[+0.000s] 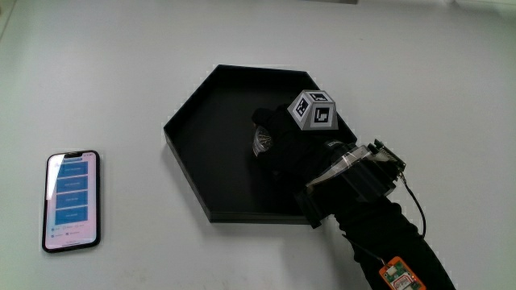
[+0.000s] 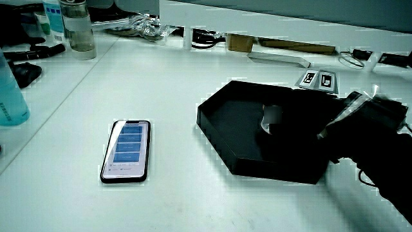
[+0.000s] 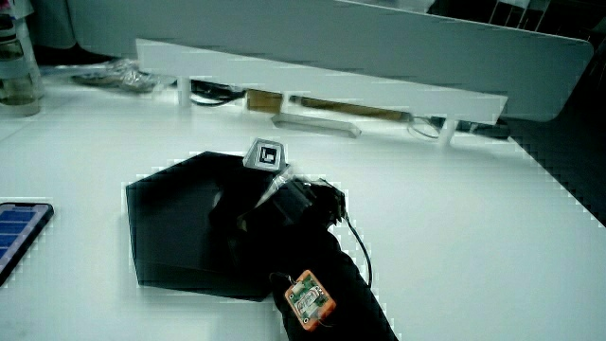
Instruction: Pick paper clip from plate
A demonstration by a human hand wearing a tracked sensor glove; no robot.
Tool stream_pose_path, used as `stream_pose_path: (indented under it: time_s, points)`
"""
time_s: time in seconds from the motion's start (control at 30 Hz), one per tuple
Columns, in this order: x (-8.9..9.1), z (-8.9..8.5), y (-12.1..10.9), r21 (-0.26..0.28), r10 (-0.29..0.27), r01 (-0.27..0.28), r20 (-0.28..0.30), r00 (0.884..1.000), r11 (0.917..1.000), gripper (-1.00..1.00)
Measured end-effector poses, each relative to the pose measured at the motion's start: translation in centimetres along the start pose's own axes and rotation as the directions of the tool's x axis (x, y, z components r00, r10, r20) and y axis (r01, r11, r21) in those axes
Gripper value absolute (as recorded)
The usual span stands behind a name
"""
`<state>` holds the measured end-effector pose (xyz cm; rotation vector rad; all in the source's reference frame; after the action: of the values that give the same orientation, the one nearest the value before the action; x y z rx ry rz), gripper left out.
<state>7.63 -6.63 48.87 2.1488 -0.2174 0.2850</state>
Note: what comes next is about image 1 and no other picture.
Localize person's right hand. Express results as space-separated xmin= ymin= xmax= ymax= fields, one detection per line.
xmin=251 ymin=89 xmax=357 ymax=187

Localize black hexagonal plate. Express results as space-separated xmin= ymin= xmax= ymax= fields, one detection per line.
xmin=163 ymin=64 xmax=358 ymax=225

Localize person's right forearm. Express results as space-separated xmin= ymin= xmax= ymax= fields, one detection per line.
xmin=333 ymin=196 xmax=457 ymax=290

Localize black wrist sensor module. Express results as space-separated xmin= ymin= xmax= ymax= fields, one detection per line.
xmin=294 ymin=139 xmax=407 ymax=230

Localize orange circuit board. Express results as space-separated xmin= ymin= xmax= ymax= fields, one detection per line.
xmin=378 ymin=255 xmax=427 ymax=290

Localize black smartphone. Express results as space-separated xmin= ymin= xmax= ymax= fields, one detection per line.
xmin=41 ymin=149 xmax=102 ymax=254

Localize thin black cable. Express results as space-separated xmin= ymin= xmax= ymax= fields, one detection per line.
xmin=398 ymin=172 xmax=427 ymax=239

